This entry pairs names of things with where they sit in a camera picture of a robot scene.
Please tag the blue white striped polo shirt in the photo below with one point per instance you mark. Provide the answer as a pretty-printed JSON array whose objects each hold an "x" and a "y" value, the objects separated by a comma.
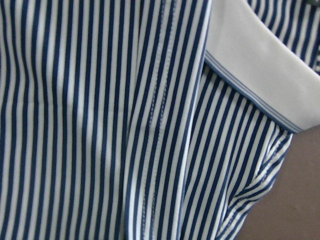
[{"x": 149, "y": 119}]

